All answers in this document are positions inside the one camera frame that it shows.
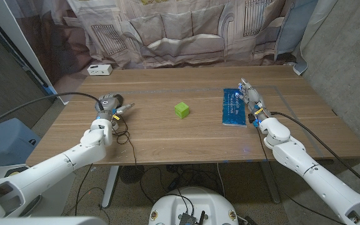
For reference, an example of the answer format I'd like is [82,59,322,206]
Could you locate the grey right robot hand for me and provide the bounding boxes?
[237,77,271,125]

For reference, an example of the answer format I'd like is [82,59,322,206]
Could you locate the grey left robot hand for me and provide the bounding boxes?
[94,92,136,123]

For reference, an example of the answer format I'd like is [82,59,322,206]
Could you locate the black computer mouse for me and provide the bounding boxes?
[113,94,125,109]

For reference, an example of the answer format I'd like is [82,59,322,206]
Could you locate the green block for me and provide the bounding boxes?
[174,101,190,119]

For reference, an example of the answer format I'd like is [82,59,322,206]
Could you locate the blue gel pack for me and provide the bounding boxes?
[222,87,248,128]

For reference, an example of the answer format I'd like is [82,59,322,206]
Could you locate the white power strip box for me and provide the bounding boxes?
[86,64,113,76]

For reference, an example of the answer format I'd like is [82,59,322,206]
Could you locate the round black floor fan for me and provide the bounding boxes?
[119,165,145,184]

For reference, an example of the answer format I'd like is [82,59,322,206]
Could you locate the white table leg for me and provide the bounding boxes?
[101,165,120,208]

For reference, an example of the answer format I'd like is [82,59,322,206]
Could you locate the grey table leg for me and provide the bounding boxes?
[260,161,281,204]

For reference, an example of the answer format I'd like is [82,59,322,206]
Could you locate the printed sofa backdrop curtain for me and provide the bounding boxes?
[4,0,339,104]

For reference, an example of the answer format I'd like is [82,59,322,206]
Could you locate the white upright panel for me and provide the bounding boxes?
[0,0,70,105]

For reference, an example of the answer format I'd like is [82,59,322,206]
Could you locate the blue-grey bin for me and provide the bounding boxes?
[0,117,42,171]

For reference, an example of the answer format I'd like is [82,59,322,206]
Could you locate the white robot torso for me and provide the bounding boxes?
[148,186,239,225]

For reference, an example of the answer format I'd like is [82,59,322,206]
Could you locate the black module with antenna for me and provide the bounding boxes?
[177,211,206,225]

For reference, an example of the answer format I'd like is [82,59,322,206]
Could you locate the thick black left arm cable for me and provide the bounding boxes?
[0,91,105,134]

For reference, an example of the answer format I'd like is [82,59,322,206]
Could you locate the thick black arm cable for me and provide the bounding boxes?
[269,111,360,196]
[0,91,105,134]

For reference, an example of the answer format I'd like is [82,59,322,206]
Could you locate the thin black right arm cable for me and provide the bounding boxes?
[256,126,346,225]

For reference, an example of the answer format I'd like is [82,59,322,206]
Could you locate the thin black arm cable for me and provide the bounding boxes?
[256,126,346,225]
[75,162,93,216]

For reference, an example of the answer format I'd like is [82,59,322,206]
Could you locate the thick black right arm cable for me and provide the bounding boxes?
[269,111,360,196]

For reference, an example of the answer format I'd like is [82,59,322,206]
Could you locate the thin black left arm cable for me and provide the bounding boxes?
[75,162,93,216]

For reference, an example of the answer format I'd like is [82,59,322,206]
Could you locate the black floor cable tangle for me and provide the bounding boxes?
[139,164,226,206]

